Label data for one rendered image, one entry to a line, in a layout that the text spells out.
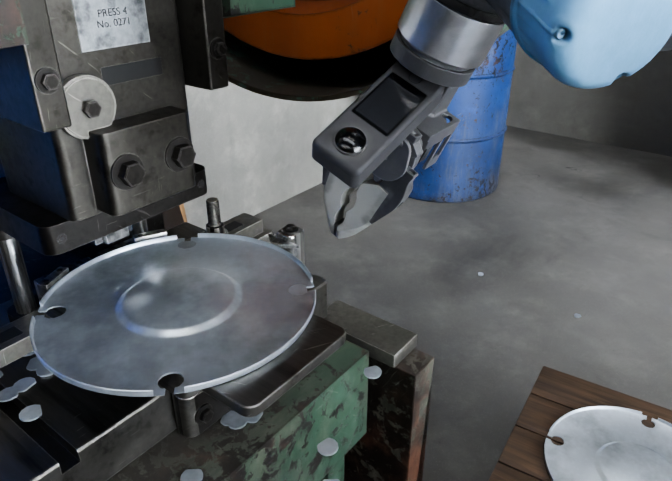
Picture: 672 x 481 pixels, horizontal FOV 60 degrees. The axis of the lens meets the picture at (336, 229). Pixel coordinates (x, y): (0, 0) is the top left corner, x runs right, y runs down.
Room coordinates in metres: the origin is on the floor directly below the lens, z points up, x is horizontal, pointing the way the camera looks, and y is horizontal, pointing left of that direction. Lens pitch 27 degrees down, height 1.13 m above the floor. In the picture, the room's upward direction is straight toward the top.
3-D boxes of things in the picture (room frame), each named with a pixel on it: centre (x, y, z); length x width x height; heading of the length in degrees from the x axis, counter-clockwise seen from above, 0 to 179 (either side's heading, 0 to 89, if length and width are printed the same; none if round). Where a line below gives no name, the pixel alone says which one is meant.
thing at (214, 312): (0.52, 0.17, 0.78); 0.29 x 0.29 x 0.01
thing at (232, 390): (0.49, 0.13, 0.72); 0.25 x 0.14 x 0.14; 52
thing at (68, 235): (0.60, 0.27, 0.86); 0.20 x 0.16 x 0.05; 142
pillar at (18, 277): (0.57, 0.37, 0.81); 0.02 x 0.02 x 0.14
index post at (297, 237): (0.66, 0.06, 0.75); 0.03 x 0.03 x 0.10; 52
